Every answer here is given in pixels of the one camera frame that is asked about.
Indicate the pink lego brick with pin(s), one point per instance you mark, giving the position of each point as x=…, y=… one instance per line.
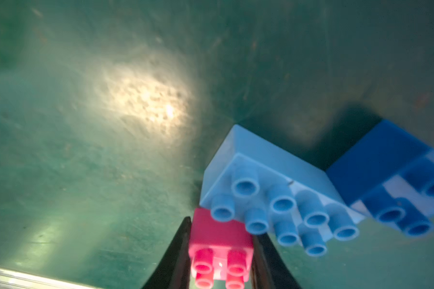
x=219, y=251

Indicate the light blue long lego brick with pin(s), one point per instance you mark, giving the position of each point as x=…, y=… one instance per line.
x=269, y=190

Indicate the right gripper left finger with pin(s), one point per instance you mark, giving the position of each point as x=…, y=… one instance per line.
x=173, y=270

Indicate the aluminium front rail assembly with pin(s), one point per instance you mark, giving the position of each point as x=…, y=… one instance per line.
x=10, y=279

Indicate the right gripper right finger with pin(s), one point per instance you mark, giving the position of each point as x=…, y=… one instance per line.
x=268, y=271

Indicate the dark blue lego brick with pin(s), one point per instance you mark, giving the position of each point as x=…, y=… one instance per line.
x=388, y=175

